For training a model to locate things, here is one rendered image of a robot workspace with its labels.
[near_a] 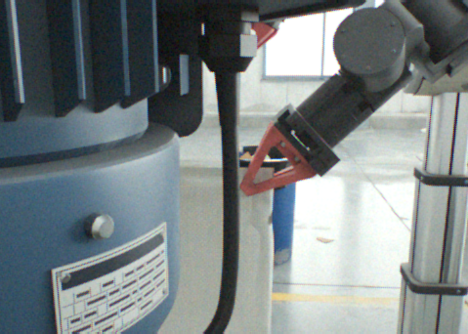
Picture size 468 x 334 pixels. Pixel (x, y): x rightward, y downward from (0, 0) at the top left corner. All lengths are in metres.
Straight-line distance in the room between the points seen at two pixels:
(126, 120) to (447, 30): 0.37
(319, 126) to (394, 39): 0.11
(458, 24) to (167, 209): 0.37
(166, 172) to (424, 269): 1.05
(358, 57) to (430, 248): 0.81
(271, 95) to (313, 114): 8.04
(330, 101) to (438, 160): 0.68
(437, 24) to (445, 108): 0.63
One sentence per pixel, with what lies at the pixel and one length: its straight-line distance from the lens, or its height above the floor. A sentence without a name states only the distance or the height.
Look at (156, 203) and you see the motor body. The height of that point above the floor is 1.15.
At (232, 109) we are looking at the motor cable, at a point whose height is 1.17.
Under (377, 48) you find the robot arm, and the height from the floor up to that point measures 1.20.
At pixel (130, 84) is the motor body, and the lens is 0.16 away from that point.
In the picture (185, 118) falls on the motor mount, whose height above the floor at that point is 1.16.
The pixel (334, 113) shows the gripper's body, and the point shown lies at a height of 1.14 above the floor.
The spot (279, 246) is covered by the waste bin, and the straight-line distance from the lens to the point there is 2.83.
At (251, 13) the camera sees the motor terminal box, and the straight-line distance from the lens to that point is 0.20.
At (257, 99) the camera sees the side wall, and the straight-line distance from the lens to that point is 8.52.
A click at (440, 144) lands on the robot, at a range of 1.12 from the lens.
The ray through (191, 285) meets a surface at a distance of 0.56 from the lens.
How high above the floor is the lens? 1.20
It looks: 13 degrees down
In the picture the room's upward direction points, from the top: straight up
